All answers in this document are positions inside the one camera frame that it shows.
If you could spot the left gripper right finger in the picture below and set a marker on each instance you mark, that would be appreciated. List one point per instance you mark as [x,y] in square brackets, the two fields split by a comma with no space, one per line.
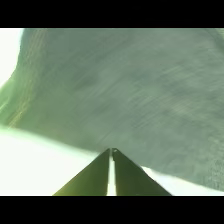
[131,178]

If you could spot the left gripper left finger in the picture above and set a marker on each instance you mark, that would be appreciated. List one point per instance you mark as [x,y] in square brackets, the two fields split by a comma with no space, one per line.
[92,178]

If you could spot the blue jeans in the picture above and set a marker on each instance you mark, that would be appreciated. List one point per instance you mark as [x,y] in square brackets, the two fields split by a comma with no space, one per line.
[126,93]

